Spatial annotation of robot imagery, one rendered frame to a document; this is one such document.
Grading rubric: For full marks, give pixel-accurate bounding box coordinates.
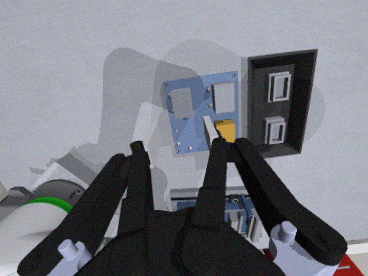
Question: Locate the yellow rectangular block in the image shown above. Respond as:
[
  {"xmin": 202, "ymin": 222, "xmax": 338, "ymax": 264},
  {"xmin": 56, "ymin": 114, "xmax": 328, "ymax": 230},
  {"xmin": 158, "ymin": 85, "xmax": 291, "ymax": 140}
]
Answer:
[{"xmin": 214, "ymin": 119, "xmax": 235, "ymax": 142}]

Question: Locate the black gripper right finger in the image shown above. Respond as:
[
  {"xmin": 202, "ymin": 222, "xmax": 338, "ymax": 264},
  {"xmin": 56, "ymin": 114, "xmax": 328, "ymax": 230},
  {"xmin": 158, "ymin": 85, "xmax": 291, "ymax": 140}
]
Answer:
[{"xmin": 182, "ymin": 116, "xmax": 348, "ymax": 276}]

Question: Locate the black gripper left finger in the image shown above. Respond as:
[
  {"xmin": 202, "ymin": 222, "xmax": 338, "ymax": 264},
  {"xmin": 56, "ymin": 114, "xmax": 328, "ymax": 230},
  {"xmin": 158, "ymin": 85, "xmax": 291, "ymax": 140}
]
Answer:
[{"xmin": 17, "ymin": 123, "xmax": 162, "ymax": 276}]

